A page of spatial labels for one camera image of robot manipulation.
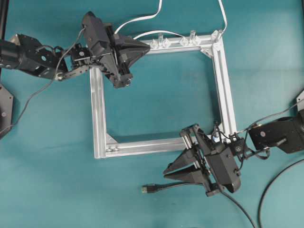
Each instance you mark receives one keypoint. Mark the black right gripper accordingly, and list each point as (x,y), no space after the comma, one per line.
(198,144)

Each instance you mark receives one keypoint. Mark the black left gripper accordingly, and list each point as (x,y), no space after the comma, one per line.
(115,65)

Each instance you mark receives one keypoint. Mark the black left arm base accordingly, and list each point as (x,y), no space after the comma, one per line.
(6,110)

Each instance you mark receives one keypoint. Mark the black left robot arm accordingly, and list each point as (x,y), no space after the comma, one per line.
(28,55)

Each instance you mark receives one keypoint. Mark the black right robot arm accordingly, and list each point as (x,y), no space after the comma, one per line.
(286,133)

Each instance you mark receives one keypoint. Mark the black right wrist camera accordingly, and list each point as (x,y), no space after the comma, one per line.
(224,167)

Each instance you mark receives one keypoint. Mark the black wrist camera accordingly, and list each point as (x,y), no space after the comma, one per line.
(224,167)
(95,35)

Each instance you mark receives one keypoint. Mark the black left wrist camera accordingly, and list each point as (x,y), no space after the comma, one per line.
(95,35)

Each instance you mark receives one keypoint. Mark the square aluminium extrusion frame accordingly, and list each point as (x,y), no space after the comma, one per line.
(105,146)

